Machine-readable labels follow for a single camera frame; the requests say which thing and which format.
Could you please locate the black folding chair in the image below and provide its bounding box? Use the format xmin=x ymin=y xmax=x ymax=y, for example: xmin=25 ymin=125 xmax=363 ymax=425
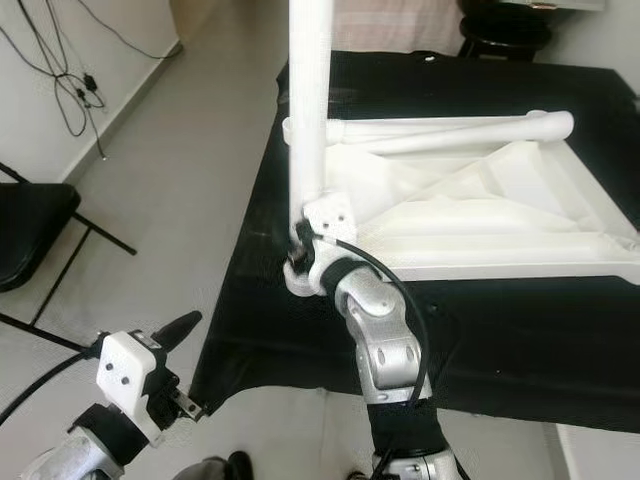
xmin=0 ymin=165 xmax=139 ymax=353

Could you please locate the white plastic table leg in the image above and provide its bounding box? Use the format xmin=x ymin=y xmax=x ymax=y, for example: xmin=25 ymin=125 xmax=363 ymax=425
xmin=325 ymin=108 xmax=576 ymax=151
xmin=285 ymin=0 xmax=336 ymax=241
xmin=350 ymin=115 xmax=541 ymax=159

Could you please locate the pink patterned cloth bench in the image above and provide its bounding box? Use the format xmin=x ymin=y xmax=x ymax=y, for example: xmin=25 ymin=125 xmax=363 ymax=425
xmin=335 ymin=0 xmax=466 ymax=56

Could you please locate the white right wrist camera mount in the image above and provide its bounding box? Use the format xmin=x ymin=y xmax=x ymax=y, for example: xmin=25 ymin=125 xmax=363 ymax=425
xmin=300 ymin=195 xmax=359 ymax=296

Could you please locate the white plastic children table top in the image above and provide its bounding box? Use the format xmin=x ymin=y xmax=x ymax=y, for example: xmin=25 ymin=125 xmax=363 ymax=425
xmin=280 ymin=105 xmax=640 ymax=298

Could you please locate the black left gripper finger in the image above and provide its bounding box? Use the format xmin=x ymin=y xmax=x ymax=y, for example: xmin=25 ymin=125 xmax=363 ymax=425
xmin=150 ymin=310 xmax=204 ymax=351

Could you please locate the black tablecloth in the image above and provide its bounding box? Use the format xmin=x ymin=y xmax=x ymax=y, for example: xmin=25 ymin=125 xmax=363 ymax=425
xmin=190 ymin=50 xmax=640 ymax=406

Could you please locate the black wall power cable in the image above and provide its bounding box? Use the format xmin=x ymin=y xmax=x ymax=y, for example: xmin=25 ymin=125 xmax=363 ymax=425
xmin=0 ymin=0 xmax=186 ymax=161

